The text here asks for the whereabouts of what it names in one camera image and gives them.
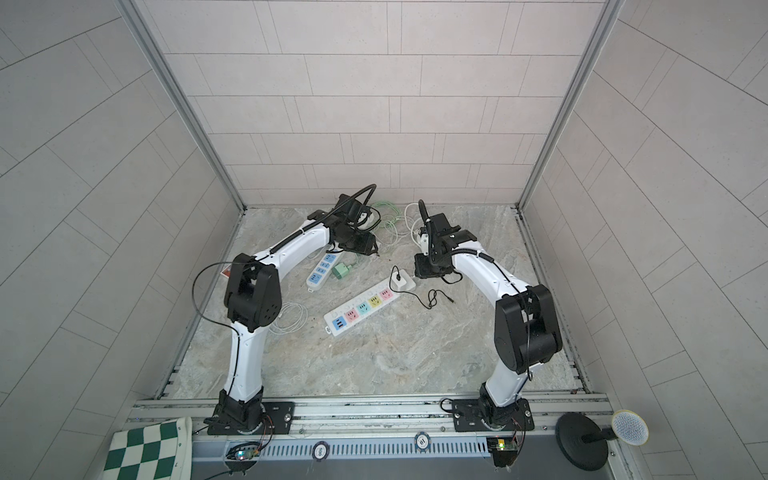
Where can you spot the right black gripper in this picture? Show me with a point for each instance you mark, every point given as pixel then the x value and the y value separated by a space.
pixel 423 269

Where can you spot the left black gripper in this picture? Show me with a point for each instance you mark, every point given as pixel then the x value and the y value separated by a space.
pixel 366 243

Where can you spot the white charger with black cable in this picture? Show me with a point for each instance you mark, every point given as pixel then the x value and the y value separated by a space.
pixel 401 283

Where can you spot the long colourful socket power strip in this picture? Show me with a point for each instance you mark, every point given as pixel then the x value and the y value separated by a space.
pixel 360 307

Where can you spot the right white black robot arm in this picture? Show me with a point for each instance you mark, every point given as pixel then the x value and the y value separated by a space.
pixel 526 330

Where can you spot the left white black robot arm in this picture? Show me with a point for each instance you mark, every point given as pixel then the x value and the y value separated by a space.
pixel 253 301

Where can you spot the small blue socket power strip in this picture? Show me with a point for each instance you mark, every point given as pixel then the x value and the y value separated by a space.
pixel 322 271

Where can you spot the green charger block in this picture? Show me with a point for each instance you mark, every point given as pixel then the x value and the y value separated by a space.
pixel 340 270

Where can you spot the right circuit board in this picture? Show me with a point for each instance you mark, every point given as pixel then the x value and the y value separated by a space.
pixel 503 451

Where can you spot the circuit board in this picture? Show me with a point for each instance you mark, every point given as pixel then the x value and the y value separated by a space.
pixel 503 451
pixel 244 452

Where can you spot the left circuit board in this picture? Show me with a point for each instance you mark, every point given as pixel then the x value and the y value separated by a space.
pixel 244 452

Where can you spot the black round stand base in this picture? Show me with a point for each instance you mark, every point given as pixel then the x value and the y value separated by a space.
pixel 583 443

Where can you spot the white round mesh disc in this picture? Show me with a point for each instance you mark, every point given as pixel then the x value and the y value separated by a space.
pixel 630 428

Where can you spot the green white checkerboard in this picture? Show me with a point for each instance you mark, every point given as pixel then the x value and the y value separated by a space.
pixel 159 451

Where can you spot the aluminium rail frame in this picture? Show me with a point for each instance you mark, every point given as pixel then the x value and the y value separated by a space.
pixel 371 427

